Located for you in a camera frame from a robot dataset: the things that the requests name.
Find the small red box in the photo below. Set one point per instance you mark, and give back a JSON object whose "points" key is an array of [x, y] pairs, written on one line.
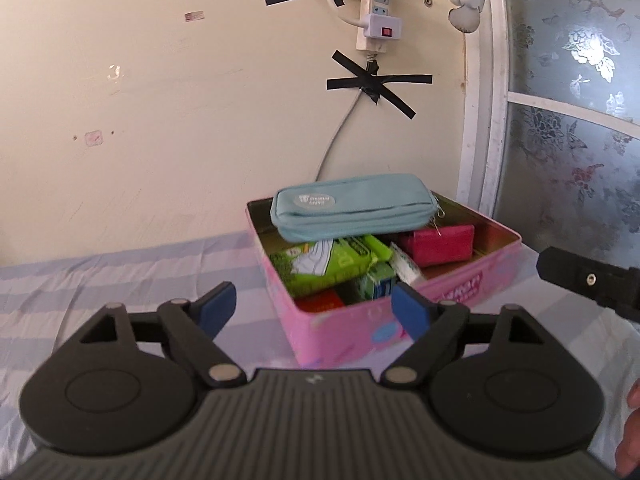
{"points": [[322, 302]]}

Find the striped bed sheet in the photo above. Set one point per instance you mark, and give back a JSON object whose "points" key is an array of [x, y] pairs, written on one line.
{"points": [[125, 280]]}

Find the white switch adapter plug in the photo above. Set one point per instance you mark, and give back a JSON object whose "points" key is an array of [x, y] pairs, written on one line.
{"points": [[382, 27]]}

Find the green medicine box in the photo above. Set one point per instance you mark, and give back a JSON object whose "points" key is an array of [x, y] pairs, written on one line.
{"points": [[372, 285]]}

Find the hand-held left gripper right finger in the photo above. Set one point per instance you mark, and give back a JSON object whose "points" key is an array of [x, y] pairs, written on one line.
{"points": [[410, 312]]}

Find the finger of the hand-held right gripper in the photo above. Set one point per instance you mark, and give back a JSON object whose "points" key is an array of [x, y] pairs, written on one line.
{"points": [[575, 272]]}

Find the small striped wall sticker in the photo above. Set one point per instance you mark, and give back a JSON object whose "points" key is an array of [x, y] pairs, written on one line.
{"points": [[195, 16]]}

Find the small pink wall sticker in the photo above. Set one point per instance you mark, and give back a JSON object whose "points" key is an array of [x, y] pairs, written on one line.
{"points": [[94, 137]]}

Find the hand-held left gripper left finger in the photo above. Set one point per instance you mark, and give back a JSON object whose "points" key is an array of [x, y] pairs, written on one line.
{"points": [[217, 310]]}

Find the magenta wallet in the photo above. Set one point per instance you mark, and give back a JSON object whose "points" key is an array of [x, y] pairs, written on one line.
{"points": [[440, 247]]}

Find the light green printed packet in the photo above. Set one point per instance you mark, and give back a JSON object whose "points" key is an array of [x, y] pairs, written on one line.
{"points": [[340, 265]]}

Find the white framed patterned window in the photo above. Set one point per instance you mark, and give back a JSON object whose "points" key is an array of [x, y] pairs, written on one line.
{"points": [[492, 110]]}

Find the pink biscuit tin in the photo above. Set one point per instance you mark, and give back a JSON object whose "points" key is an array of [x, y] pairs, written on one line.
{"points": [[340, 330]]}

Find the person's right hand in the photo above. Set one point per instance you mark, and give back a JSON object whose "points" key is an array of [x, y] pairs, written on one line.
{"points": [[632, 440]]}

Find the white power strip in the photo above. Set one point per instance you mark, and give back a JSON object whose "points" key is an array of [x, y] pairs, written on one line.
{"points": [[375, 7]]}

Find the green snack packet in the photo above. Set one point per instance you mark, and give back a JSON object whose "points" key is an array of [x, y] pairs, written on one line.
{"points": [[377, 247]]}

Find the teal zip pouch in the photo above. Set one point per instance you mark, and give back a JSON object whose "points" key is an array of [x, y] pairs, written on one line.
{"points": [[350, 210]]}

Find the black tape cross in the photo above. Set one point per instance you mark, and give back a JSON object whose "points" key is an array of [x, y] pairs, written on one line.
{"points": [[372, 82]]}

